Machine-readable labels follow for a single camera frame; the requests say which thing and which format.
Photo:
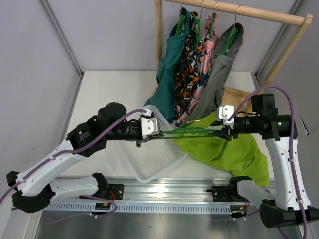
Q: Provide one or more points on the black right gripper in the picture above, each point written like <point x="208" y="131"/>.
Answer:
<point x="227" y="132"/>

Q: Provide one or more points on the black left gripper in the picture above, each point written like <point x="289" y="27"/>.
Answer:
<point x="141" y="140"/>

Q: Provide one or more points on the lime green shorts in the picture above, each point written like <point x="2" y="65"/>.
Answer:
<point x="240" y="157"/>

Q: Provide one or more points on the green hanger of lime shorts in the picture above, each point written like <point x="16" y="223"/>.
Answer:
<point x="190" y="132"/>

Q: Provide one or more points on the grey shorts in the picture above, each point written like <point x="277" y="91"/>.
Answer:
<point x="213" y="92"/>

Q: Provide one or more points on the green hanger of grey shorts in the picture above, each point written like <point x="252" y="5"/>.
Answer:
<point x="233" y="33"/>

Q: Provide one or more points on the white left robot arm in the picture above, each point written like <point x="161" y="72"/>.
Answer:
<point x="35" y="188"/>

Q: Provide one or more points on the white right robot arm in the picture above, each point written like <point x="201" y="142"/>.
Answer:
<point x="290" y="204"/>

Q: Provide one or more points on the teal shorts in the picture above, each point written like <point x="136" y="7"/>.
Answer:
<point x="164" y="97"/>

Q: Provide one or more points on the black orange patterned shorts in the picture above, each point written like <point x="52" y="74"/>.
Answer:
<point x="188" y="70"/>

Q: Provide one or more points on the pink patterned shorts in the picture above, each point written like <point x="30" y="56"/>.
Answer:
<point x="208" y="49"/>

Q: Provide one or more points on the green hanger of pink shorts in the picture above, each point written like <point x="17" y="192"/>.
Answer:
<point x="213" y="16"/>

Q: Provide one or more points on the green hanger of patterned shorts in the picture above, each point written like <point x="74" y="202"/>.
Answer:
<point x="197" y="20"/>

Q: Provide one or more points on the green hanger of teal shorts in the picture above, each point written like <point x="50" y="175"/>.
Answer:
<point x="182" y="19"/>

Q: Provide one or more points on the wooden clothes rack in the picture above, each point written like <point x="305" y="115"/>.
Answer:
<point x="285" y="41"/>

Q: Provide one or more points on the white perforated plastic basket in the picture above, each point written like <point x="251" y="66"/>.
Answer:
<point x="153" y="159"/>

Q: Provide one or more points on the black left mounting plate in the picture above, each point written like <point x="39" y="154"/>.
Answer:
<point x="115" y="192"/>

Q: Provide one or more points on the black mounting plate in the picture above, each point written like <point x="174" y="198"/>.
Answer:
<point x="115" y="192"/>
<point x="225" y="194"/>

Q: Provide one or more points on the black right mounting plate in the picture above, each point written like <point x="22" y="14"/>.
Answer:
<point x="225" y="194"/>

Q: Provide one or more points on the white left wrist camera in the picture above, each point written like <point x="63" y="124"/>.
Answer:
<point x="149" y="124"/>

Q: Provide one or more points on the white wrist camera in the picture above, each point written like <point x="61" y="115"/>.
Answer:
<point x="224" y="114"/>
<point x="149" y="124"/>

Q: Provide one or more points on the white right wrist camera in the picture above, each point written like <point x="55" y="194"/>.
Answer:
<point x="224" y="114"/>

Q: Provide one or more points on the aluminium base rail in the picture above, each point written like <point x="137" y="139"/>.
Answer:
<point x="161" y="191"/>

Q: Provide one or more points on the grey slotted cable duct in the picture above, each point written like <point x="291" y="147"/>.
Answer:
<point x="145" y="208"/>

